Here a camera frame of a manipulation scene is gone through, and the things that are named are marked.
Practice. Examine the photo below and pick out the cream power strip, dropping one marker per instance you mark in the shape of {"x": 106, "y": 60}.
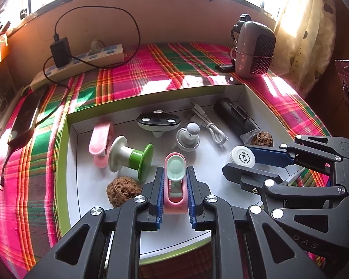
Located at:
{"x": 104, "y": 56}

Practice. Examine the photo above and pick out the white plug adapter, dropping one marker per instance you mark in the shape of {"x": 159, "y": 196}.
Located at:
{"x": 94, "y": 46}

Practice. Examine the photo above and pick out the plaid pink green blanket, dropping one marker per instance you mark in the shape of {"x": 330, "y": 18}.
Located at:
{"x": 168, "y": 64}

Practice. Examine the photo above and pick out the pink clip with green pad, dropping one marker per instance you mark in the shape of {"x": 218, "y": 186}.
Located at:
{"x": 176, "y": 165}

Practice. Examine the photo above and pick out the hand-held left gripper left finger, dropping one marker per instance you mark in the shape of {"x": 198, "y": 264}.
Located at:
{"x": 160, "y": 197}

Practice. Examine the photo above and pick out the black charger adapter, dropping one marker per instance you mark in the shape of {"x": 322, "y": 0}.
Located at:
{"x": 60, "y": 52}

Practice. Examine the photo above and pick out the black flashlight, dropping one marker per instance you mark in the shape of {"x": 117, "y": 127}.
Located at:
{"x": 229, "y": 112}

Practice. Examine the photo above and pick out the black phone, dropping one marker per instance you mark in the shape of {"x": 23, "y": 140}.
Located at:
{"x": 23, "y": 119}

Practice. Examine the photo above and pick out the pink white clip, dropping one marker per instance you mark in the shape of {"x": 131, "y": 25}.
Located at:
{"x": 100, "y": 139}

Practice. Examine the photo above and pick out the large brown walnut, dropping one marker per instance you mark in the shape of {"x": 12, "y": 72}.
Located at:
{"x": 260, "y": 138}

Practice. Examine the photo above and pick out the grey round knob gadget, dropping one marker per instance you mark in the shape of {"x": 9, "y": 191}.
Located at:
{"x": 187, "y": 141}

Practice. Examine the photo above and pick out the cream dotted curtain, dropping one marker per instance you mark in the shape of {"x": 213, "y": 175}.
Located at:
{"x": 308, "y": 35}

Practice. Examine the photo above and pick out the green white spool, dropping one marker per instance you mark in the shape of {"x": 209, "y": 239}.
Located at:
{"x": 131, "y": 155}

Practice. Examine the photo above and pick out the small grey fan heater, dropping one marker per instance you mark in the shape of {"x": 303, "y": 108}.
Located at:
{"x": 253, "y": 49}

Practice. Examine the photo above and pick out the black oval gadget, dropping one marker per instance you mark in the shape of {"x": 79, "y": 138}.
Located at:
{"x": 158, "y": 122}

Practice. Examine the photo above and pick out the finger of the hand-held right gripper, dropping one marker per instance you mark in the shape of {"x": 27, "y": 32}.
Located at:
{"x": 270, "y": 155}
{"x": 244, "y": 175}

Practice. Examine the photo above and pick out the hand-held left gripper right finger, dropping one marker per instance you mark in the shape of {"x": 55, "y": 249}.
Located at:
{"x": 191, "y": 197}

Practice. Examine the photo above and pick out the small white bottle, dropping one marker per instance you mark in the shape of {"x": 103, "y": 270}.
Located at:
{"x": 244, "y": 157}

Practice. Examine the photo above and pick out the small brown walnut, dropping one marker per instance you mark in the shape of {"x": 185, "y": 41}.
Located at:
{"x": 122, "y": 190}

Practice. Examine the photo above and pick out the green white cardboard box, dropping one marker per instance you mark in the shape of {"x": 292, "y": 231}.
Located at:
{"x": 206, "y": 162}

